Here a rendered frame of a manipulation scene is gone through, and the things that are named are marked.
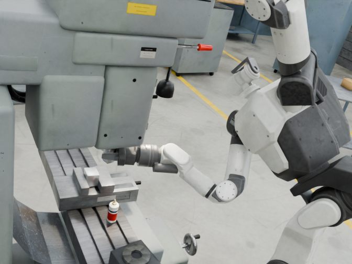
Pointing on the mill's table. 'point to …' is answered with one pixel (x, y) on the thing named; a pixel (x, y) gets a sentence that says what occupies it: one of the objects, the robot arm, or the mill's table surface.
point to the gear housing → (123, 50)
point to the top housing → (136, 17)
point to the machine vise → (78, 188)
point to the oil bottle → (112, 211)
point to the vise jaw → (105, 180)
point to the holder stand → (133, 254)
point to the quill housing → (125, 106)
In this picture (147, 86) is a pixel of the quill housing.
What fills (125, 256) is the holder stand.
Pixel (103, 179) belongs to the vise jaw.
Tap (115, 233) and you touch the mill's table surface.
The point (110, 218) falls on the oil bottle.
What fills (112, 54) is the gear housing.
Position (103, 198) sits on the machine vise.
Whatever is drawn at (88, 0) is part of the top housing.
